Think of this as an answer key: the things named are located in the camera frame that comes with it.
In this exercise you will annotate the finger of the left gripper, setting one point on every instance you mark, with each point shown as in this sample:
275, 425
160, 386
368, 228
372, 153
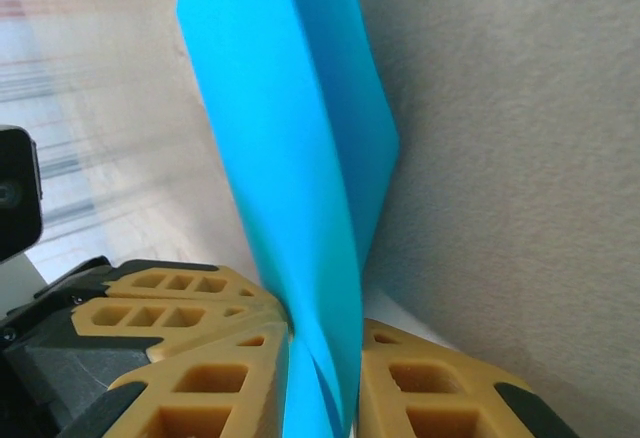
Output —
225, 328
230, 285

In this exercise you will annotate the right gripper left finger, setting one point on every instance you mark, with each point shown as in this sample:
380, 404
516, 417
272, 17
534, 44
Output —
210, 403

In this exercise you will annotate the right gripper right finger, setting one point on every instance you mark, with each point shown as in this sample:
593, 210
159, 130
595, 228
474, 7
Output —
435, 403

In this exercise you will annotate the blue cloth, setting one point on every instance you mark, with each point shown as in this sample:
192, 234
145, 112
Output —
290, 133

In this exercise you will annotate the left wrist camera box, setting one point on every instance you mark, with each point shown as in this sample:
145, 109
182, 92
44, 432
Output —
17, 193

